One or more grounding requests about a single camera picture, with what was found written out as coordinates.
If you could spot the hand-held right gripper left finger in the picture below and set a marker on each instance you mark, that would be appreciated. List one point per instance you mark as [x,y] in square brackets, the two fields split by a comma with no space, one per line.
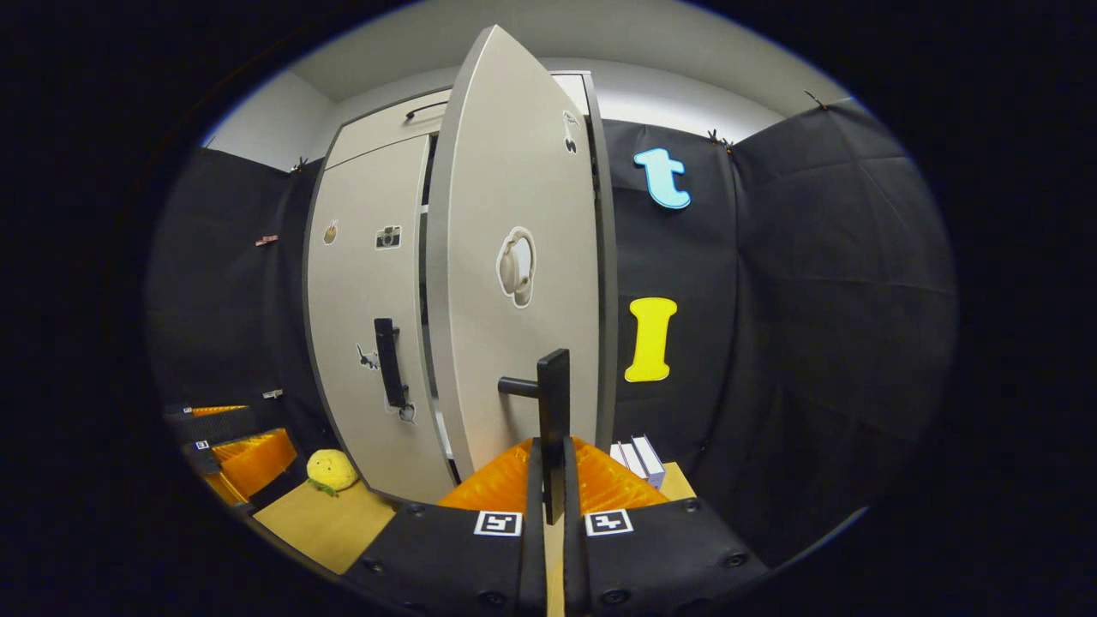
[535,557]

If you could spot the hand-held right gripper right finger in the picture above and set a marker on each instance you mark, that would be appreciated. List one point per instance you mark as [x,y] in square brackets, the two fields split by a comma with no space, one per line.
[572,566]

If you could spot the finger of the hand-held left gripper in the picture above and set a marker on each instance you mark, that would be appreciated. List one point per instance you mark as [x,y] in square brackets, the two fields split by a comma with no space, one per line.
[257,463]
[214,424]

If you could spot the beige cabinet door camera sticker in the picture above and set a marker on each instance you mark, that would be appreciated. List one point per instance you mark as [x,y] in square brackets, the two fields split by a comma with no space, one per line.
[360,283]

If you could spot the grey double-door shoe cabinet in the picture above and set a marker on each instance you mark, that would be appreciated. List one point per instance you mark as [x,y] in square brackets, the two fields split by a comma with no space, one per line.
[608,300]

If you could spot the beige cabinet door headphone sticker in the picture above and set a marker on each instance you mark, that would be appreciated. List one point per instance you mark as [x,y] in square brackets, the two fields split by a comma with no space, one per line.
[514,171]

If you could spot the beige cabinet drawer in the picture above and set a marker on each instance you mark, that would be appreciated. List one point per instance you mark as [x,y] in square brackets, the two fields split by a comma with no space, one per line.
[377,128]

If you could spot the yellow plush toy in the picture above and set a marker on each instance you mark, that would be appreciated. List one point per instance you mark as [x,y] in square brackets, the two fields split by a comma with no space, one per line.
[332,471]

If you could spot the white flat box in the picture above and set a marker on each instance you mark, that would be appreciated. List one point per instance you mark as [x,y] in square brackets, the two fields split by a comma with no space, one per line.
[617,454]
[650,461]
[634,458]

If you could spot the black backdrop cloth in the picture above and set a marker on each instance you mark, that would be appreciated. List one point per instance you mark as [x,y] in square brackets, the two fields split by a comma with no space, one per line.
[814,300]

